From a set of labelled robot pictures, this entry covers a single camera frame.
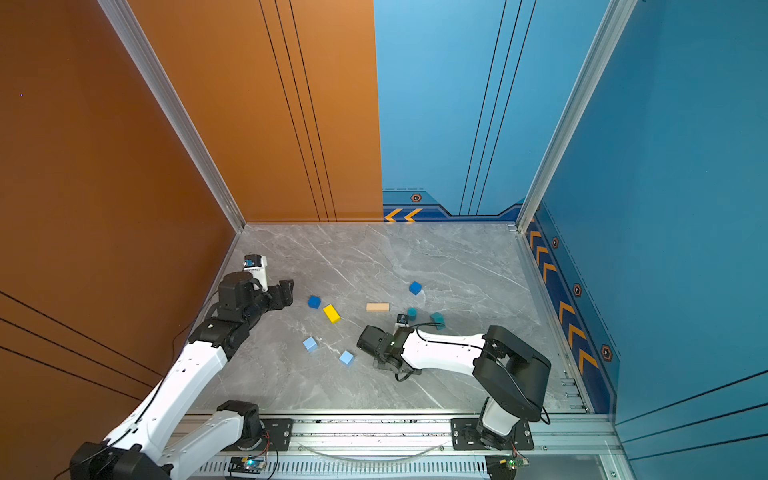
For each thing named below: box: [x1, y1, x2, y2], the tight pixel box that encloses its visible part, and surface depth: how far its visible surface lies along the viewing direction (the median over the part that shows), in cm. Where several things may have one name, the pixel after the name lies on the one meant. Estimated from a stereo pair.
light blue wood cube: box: [339, 350, 354, 366], surface depth 86 cm
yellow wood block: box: [323, 304, 341, 324], surface depth 96 cm
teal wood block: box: [430, 312, 446, 330], surface depth 93 cm
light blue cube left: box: [302, 336, 318, 353], surface depth 88 cm
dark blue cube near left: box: [307, 296, 321, 309], surface depth 98 cm
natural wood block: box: [366, 302, 390, 313], surface depth 98 cm
